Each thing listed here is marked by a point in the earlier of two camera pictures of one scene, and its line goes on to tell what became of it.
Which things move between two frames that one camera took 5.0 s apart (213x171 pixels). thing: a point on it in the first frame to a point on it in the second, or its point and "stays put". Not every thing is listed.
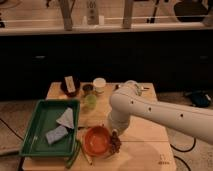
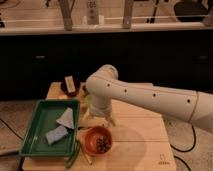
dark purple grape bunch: (115, 143) to (103, 144)
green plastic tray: (53, 129) stays put
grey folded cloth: (66, 118) stays put
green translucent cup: (91, 101) stays put
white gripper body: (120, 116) to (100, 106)
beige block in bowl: (70, 84) stays put
